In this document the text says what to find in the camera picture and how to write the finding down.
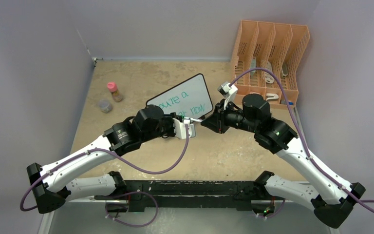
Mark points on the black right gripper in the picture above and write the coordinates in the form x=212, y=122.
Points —
x=217, y=122

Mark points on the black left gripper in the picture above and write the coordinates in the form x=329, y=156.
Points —
x=173, y=115

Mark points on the green whiteboard marker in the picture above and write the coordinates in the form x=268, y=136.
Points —
x=195, y=120

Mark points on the white whiteboard black frame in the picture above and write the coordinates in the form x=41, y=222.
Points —
x=190, y=98

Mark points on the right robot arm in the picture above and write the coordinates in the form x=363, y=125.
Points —
x=329, y=196

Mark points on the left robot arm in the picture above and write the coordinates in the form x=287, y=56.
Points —
x=54, y=184

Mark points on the white stapler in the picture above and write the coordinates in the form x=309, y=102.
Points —
x=272, y=96

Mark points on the clear plastic clip jar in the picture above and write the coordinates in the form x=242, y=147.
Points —
x=105, y=106

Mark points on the pink lid crayon bottle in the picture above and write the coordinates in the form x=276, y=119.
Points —
x=113, y=89

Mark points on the white perforated object in organizer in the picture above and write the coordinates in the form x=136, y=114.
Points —
x=268, y=77

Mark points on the peach plastic file organizer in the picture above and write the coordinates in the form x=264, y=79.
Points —
x=257, y=42

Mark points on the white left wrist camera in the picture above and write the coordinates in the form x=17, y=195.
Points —
x=184, y=128

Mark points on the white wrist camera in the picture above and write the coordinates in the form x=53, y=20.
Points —
x=228, y=91
x=184, y=128

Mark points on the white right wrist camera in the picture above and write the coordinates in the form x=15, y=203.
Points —
x=228, y=91

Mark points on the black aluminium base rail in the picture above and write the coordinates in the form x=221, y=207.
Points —
x=181, y=194

